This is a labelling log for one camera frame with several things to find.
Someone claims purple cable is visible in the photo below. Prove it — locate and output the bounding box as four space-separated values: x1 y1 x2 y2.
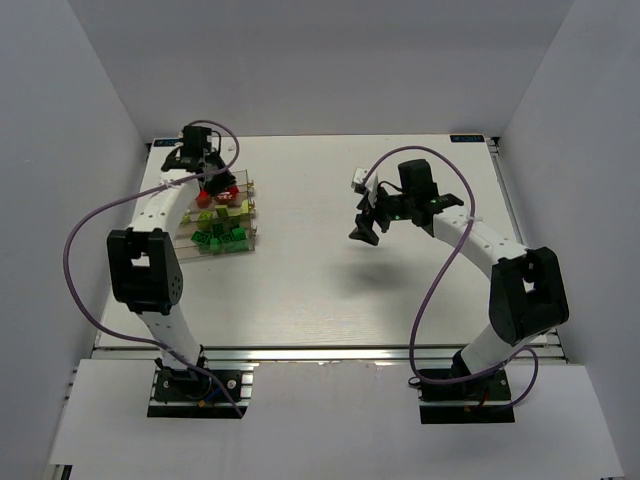
360 144 540 412
62 119 246 419

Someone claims red rectangular lego brick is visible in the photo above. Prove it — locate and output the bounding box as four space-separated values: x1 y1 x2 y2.
215 186 239 205

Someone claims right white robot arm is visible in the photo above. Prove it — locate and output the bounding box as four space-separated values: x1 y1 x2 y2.
350 159 569 381

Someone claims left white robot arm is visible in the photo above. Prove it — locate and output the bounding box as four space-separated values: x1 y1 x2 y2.
107 120 236 378

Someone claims green L-shaped lego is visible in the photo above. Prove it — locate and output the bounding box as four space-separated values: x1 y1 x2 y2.
199 238 224 255

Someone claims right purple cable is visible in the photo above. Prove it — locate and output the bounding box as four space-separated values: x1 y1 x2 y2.
360 144 540 412

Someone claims aluminium table frame rail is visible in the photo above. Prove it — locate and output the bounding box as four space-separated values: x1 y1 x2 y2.
91 344 566 363

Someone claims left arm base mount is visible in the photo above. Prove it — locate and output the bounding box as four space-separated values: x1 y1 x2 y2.
147 359 247 420

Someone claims clear three-slot container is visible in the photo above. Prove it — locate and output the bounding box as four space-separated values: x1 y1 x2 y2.
173 170 257 261

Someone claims red flower lego piece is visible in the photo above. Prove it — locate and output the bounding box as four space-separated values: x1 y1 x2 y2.
195 190 213 209

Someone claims blue corner label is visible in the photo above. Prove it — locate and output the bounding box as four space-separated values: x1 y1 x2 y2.
449 134 485 143
152 138 180 148

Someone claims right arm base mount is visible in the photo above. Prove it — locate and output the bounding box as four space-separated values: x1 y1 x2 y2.
407 370 515 425

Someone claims right blue corner label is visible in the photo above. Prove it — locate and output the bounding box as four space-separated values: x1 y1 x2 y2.
449 134 485 143

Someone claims left blue corner label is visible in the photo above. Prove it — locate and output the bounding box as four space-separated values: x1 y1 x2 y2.
152 138 180 148

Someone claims green lego brick underside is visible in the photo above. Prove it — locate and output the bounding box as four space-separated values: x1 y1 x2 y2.
211 223 225 238

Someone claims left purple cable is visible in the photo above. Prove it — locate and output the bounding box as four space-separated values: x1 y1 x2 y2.
62 119 246 419

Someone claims green square lego brick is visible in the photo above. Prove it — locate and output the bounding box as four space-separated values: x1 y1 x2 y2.
223 240 251 253

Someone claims lime square lego brick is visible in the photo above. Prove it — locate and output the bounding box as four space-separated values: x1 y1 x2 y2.
197 210 213 226

